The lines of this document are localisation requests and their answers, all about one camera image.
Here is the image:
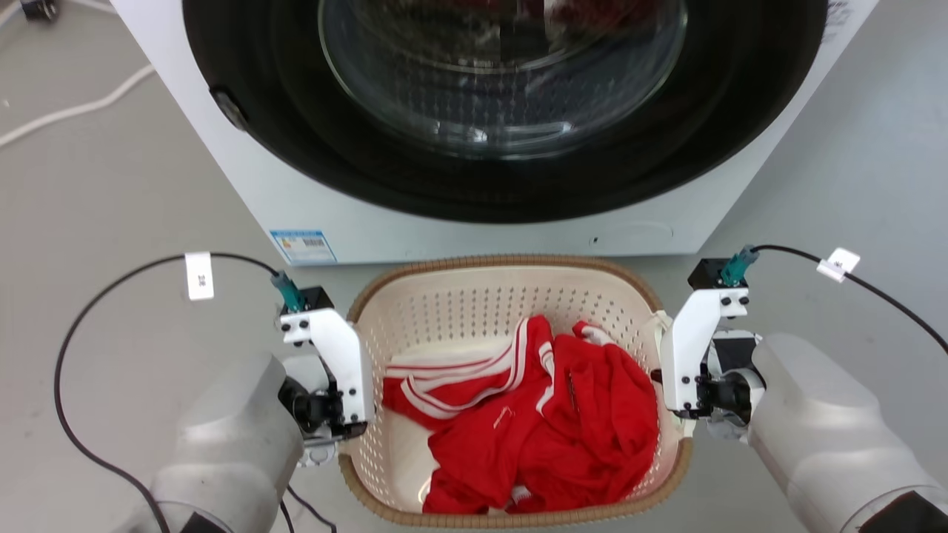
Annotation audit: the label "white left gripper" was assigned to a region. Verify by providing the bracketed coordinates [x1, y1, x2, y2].
[279, 306, 375, 446]

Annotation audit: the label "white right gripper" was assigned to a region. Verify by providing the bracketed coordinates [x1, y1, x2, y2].
[650, 287, 765, 439]

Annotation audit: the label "cream laundry basket brown rim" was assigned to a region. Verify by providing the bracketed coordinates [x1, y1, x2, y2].
[338, 254, 695, 529]

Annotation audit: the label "red garment with white stripes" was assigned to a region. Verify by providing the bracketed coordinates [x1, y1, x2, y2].
[381, 315, 661, 516]

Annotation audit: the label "blue white energy label sticker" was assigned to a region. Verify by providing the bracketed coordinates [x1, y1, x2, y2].
[270, 229, 338, 266]

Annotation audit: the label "white washing machine body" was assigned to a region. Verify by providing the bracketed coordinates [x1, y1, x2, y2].
[111, 0, 882, 266]

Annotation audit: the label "black round washing machine door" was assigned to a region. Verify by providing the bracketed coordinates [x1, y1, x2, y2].
[181, 0, 829, 224]

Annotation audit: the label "black door latch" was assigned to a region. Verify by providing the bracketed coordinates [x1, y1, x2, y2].
[210, 86, 250, 132]

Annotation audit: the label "thin black arm cables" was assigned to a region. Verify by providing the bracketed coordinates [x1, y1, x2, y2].
[278, 483, 339, 533]

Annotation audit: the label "white cable tag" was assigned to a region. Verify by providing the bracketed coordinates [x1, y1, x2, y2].
[184, 252, 216, 301]
[816, 247, 861, 284]

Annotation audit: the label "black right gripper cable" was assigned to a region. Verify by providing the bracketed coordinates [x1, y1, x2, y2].
[720, 244, 948, 355]

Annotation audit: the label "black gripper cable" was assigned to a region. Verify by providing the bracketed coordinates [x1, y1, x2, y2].
[720, 244, 948, 355]
[53, 252, 306, 533]

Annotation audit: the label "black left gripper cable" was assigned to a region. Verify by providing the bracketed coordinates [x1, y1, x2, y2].
[53, 252, 306, 533]

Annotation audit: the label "white floor cable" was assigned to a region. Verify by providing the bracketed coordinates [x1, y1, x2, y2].
[0, 63, 157, 150]

